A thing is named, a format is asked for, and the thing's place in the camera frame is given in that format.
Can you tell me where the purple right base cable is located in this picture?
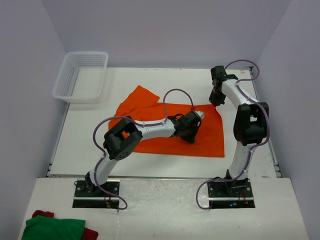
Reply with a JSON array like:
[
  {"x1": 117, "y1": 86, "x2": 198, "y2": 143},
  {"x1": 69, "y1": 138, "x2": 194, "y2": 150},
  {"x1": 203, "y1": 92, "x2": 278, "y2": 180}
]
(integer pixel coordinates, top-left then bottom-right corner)
[{"x1": 195, "y1": 178, "x2": 236, "y2": 211}]

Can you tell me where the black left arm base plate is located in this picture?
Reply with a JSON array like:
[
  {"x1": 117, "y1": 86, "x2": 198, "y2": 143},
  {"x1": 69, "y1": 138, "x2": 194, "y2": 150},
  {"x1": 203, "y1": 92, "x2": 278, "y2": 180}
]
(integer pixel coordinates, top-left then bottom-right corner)
[{"x1": 72, "y1": 176, "x2": 121, "y2": 210}]

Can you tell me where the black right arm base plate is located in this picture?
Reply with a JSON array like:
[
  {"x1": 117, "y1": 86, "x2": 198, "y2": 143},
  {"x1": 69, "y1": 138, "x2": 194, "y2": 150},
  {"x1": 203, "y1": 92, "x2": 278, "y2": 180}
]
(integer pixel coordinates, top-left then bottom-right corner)
[{"x1": 207, "y1": 178, "x2": 256, "y2": 209}]

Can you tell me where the red folded t shirt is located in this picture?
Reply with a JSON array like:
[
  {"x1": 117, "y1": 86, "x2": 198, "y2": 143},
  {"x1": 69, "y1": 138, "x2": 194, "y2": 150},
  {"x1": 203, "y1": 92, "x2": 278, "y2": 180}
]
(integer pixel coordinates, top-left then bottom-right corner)
[{"x1": 31, "y1": 209, "x2": 100, "y2": 240}]

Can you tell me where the white plastic basket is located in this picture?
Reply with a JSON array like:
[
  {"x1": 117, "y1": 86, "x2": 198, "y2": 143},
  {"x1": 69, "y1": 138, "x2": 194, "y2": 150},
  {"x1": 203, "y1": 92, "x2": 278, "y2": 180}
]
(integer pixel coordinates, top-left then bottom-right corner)
[{"x1": 52, "y1": 51, "x2": 109, "y2": 104}]

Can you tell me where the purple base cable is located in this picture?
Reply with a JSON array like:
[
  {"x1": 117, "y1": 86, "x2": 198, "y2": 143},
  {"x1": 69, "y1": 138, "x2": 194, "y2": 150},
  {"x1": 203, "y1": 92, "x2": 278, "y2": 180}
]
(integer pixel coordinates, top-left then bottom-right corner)
[
  {"x1": 195, "y1": 178, "x2": 236, "y2": 211},
  {"x1": 89, "y1": 174, "x2": 128, "y2": 210}
]

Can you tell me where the orange t shirt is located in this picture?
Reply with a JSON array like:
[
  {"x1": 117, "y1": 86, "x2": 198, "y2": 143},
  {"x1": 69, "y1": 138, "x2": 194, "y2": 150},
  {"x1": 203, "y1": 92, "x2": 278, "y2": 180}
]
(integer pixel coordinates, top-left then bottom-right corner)
[{"x1": 115, "y1": 85, "x2": 225, "y2": 158}]

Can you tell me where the green folded t shirt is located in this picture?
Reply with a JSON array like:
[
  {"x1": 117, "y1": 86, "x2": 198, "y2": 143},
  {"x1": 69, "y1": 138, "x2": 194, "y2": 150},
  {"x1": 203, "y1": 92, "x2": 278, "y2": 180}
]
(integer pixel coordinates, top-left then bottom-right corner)
[{"x1": 20, "y1": 216, "x2": 87, "y2": 240}]

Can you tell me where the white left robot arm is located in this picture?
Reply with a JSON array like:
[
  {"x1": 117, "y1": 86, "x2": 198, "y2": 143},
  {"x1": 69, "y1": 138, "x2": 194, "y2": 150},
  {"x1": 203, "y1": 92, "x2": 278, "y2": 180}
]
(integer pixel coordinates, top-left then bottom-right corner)
[{"x1": 85, "y1": 110, "x2": 205, "y2": 197}]

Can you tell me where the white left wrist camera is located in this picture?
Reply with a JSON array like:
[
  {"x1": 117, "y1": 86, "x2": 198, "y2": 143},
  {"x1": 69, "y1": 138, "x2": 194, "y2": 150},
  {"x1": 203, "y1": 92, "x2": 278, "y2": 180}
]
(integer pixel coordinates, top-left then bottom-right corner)
[{"x1": 195, "y1": 110, "x2": 205, "y2": 120}]

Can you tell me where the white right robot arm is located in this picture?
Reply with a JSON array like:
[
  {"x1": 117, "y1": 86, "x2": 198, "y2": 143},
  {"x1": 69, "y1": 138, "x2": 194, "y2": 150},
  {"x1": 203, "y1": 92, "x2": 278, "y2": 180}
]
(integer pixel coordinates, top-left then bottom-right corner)
[{"x1": 209, "y1": 65, "x2": 270, "y2": 197}]

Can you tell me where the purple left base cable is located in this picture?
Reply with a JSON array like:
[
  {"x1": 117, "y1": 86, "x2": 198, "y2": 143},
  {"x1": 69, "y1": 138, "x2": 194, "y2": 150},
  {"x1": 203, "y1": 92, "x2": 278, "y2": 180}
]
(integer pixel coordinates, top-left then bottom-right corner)
[{"x1": 89, "y1": 174, "x2": 128, "y2": 210}]

